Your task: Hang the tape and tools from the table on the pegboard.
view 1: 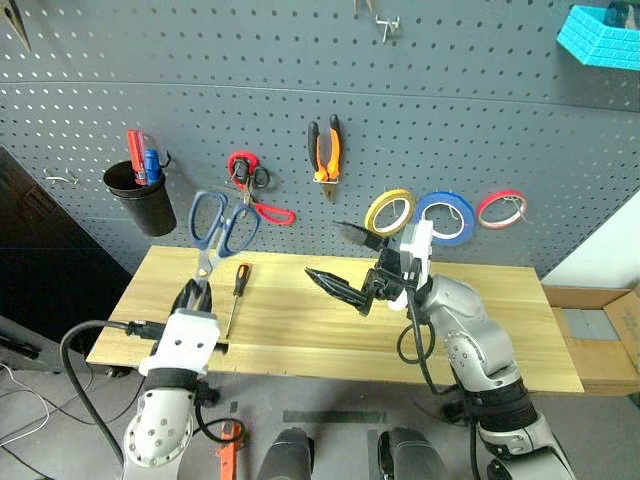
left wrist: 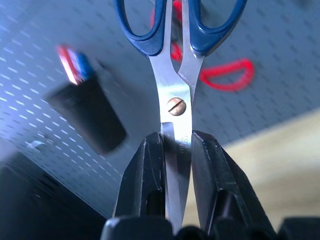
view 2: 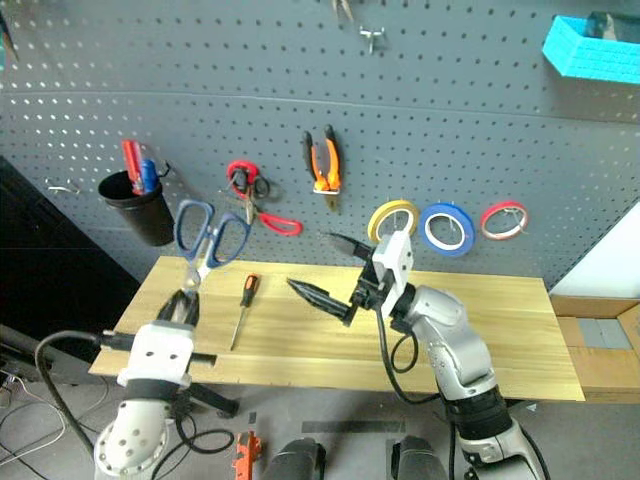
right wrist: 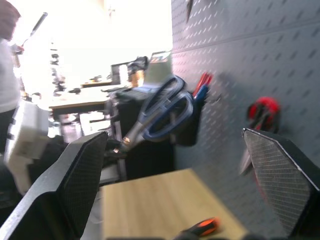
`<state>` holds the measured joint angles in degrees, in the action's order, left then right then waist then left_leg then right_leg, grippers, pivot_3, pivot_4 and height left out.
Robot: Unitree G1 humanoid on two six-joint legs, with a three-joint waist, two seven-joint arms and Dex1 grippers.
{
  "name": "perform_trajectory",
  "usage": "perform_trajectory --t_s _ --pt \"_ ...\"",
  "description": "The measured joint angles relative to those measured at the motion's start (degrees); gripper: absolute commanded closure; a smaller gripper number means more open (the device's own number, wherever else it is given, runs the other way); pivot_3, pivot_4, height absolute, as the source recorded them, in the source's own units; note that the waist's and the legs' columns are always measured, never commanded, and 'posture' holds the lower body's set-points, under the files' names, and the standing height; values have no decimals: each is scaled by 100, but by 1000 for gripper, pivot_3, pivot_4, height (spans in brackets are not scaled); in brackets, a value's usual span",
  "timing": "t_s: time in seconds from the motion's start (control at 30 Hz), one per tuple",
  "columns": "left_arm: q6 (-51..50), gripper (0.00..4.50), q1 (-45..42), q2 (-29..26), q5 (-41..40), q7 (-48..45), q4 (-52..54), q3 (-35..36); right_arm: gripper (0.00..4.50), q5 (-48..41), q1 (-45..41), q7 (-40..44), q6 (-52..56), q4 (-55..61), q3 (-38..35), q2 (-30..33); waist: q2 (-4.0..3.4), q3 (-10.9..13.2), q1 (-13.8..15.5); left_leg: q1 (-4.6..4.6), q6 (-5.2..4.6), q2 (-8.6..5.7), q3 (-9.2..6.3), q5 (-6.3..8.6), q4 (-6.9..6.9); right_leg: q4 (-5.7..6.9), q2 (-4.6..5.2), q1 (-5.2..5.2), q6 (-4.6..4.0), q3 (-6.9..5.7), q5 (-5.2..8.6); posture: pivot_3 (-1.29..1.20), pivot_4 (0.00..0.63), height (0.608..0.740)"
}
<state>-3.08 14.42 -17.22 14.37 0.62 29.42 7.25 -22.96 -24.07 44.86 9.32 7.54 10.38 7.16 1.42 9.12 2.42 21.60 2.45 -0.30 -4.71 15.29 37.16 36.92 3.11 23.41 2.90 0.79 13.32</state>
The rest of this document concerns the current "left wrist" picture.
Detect red white blue striped item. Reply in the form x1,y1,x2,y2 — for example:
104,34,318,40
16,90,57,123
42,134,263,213
56,44,96,86

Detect small metal pegboard hook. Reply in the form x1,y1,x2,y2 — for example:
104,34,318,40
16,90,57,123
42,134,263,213
24,139,49,152

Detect blue handled steel scissors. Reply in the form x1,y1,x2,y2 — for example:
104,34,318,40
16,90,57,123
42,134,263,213
112,0,248,236

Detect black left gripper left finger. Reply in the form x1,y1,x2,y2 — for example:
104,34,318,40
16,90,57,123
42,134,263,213
113,131,167,219

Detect black cup holder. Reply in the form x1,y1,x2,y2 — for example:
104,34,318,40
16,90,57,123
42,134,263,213
46,74,128,156

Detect red-handled scissors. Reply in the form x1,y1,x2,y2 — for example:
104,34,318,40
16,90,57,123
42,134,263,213
149,0,185,62

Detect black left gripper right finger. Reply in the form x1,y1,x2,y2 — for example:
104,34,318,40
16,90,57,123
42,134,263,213
190,129,278,236

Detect grey pegboard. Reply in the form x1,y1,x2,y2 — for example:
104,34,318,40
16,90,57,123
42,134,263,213
0,0,320,219

